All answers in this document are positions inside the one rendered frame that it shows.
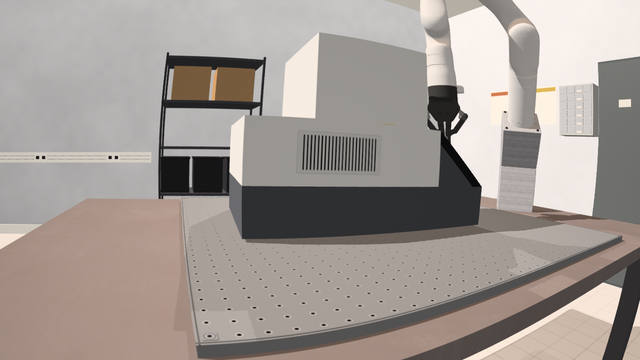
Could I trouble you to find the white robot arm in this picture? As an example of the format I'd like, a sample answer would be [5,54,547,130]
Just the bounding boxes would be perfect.
[420,0,540,129]

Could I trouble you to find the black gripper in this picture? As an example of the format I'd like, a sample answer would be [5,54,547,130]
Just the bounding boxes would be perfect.
[427,85,468,144]

